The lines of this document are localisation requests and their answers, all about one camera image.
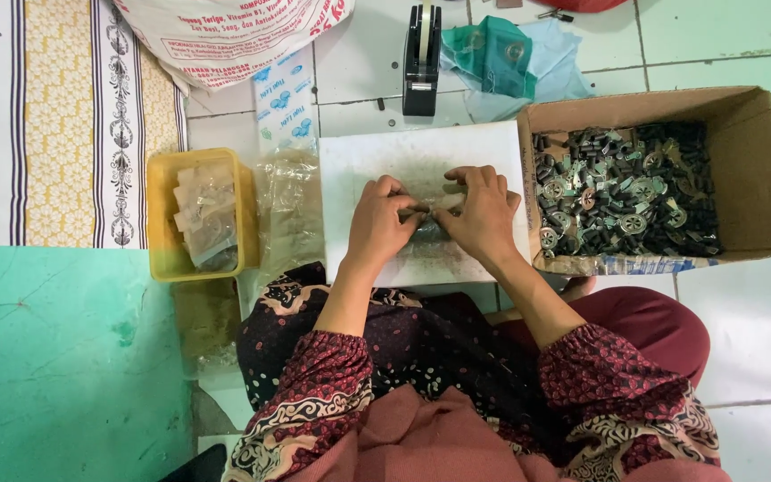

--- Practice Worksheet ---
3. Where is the person's right hand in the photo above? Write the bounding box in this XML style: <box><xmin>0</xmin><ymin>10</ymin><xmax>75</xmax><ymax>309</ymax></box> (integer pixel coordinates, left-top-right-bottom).
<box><xmin>431</xmin><ymin>165</ymin><xmax>522</xmax><ymax>263</ymax></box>

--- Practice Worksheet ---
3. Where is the small clear plastic parts bag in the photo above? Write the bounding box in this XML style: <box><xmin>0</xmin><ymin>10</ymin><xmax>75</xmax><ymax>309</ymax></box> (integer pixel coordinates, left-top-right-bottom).
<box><xmin>399</xmin><ymin>191</ymin><xmax>468</xmax><ymax>243</ymax></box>

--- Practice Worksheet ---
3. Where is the teal cloth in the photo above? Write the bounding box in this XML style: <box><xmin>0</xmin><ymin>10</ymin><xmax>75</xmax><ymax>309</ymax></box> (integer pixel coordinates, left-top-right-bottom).
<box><xmin>440</xmin><ymin>16</ymin><xmax>538</xmax><ymax>101</ymax></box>

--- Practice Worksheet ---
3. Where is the white work board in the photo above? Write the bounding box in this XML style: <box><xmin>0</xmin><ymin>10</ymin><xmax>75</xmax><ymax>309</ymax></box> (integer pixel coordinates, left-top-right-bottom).
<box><xmin>319</xmin><ymin>120</ymin><xmax>532</xmax><ymax>287</ymax></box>

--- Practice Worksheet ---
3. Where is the green mat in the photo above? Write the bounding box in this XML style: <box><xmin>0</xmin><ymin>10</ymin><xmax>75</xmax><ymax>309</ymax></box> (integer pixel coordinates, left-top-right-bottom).
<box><xmin>0</xmin><ymin>245</ymin><xmax>194</xmax><ymax>482</ymax></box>

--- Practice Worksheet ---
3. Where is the black tape dispenser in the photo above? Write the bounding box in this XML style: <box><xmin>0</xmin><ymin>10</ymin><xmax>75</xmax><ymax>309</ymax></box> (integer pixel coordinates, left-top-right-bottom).
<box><xmin>402</xmin><ymin>3</ymin><xmax>443</xmax><ymax>117</ymax></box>

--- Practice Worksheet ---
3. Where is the yellow plastic tub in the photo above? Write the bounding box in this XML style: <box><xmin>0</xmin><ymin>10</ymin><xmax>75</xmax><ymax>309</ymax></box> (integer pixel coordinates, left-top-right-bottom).
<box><xmin>146</xmin><ymin>148</ymin><xmax>261</xmax><ymax>283</ymax></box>

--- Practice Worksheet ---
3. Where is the pile of filled clear bags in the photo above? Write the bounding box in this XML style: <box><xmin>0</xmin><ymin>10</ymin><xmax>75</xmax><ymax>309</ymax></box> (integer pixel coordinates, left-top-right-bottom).
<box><xmin>173</xmin><ymin>159</ymin><xmax>239</xmax><ymax>272</ymax></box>

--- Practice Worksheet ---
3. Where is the white printed sack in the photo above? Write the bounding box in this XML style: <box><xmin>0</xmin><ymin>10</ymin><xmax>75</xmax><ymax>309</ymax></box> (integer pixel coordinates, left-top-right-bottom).
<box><xmin>112</xmin><ymin>0</ymin><xmax>356</xmax><ymax>95</ymax></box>

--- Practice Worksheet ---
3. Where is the patterned yellow white mat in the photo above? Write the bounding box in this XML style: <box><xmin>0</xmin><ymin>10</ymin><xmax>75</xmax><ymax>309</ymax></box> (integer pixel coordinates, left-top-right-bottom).
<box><xmin>0</xmin><ymin>0</ymin><xmax>189</xmax><ymax>250</ymax></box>

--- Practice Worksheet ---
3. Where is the person's patterned clothing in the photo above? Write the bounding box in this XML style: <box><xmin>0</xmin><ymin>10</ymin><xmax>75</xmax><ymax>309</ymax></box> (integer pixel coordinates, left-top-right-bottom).
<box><xmin>222</xmin><ymin>262</ymin><xmax>733</xmax><ymax>482</ymax></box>

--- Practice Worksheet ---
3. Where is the person's foot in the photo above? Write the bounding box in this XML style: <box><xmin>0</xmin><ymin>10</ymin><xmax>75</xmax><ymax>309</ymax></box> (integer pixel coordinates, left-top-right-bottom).
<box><xmin>558</xmin><ymin>276</ymin><xmax>598</xmax><ymax>303</ymax></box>

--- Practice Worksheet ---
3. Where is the heap of black metal parts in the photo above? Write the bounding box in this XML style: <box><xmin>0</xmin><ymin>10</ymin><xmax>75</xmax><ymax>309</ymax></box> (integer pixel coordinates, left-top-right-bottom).
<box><xmin>533</xmin><ymin>122</ymin><xmax>724</xmax><ymax>258</ymax></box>

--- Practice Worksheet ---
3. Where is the cardboard box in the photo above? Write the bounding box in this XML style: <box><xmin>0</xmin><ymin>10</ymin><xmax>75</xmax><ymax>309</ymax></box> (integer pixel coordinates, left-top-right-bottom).
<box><xmin>517</xmin><ymin>86</ymin><xmax>771</xmax><ymax>277</ymax></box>

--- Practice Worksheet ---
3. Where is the stack of empty clear bags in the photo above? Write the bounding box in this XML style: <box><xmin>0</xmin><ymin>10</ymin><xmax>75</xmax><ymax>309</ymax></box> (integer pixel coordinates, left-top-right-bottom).
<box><xmin>253</xmin><ymin>146</ymin><xmax>326</xmax><ymax>275</ymax></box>

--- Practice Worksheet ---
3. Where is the white blue-printed plastic wrapper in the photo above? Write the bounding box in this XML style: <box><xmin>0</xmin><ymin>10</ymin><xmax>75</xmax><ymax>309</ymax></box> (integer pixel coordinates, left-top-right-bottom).
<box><xmin>252</xmin><ymin>44</ymin><xmax>319</xmax><ymax>156</ymax></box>

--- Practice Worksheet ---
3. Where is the light blue cloth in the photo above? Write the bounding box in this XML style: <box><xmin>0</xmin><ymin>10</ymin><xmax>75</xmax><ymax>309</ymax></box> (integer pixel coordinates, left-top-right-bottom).
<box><xmin>440</xmin><ymin>19</ymin><xmax>595</xmax><ymax>123</ymax></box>

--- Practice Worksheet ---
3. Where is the red plastic object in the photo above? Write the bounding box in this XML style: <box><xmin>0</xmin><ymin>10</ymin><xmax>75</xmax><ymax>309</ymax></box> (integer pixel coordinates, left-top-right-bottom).
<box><xmin>538</xmin><ymin>0</ymin><xmax>629</xmax><ymax>13</ymax></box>

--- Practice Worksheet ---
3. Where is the person's left hand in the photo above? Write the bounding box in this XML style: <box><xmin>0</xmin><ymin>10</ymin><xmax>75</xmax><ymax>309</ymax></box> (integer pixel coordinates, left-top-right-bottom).
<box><xmin>347</xmin><ymin>175</ymin><xmax>431</xmax><ymax>267</ymax></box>

